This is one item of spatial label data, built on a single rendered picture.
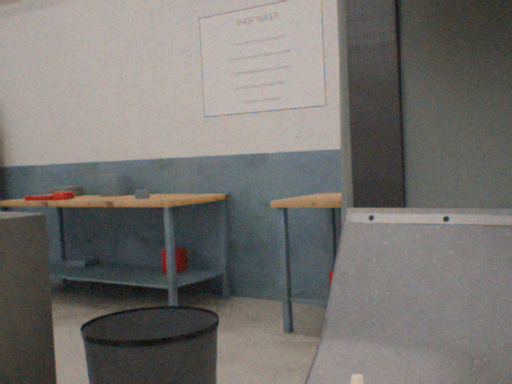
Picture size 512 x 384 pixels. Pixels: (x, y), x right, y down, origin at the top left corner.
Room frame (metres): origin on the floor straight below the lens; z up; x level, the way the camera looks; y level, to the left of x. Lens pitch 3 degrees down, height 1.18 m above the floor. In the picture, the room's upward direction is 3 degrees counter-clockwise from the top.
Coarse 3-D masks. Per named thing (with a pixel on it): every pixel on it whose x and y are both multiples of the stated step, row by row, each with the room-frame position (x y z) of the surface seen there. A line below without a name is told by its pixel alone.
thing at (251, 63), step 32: (288, 0) 5.29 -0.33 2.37; (320, 0) 5.13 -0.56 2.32; (224, 32) 5.66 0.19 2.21; (256, 32) 5.47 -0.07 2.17; (288, 32) 5.30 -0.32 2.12; (320, 32) 5.14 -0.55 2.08; (224, 64) 5.67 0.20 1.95; (256, 64) 5.48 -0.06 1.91; (288, 64) 5.31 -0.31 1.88; (320, 64) 5.14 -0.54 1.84; (224, 96) 5.68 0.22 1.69; (256, 96) 5.49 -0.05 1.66; (288, 96) 5.32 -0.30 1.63; (320, 96) 5.15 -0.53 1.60
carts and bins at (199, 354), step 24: (120, 312) 2.49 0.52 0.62; (144, 312) 2.53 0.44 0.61; (168, 312) 2.53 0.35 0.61; (192, 312) 2.50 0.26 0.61; (96, 336) 2.39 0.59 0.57; (120, 336) 2.48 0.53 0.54; (144, 336) 2.52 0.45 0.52; (168, 336) 2.53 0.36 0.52; (192, 336) 2.13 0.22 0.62; (216, 336) 2.29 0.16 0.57; (96, 360) 2.14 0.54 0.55; (120, 360) 2.09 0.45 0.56; (144, 360) 2.08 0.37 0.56; (168, 360) 2.10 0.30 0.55; (192, 360) 2.14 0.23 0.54; (216, 360) 2.29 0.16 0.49
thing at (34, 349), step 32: (0, 224) 0.50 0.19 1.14; (32, 224) 0.52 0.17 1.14; (0, 256) 0.50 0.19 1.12; (32, 256) 0.52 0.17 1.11; (0, 288) 0.50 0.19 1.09; (32, 288) 0.52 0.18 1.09; (0, 320) 0.50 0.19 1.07; (32, 320) 0.52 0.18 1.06; (0, 352) 0.50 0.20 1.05; (32, 352) 0.52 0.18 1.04
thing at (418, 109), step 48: (384, 0) 0.72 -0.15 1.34; (432, 0) 0.70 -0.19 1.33; (480, 0) 0.67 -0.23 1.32; (384, 48) 0.72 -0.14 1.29; (432, 48) 0.70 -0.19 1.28; (480, 48) 0.67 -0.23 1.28; (384, 96) 0.73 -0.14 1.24; (432, 96) 0.70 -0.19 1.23; (480, 96) 0.67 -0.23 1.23; (384, 144) 0.73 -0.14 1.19; (432, 144) 0.70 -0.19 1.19; (480, 144) 0.67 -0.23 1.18; (384, 192) 0.73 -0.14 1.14; (432, 192) 0.70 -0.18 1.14; (480, 192) 0.67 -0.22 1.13
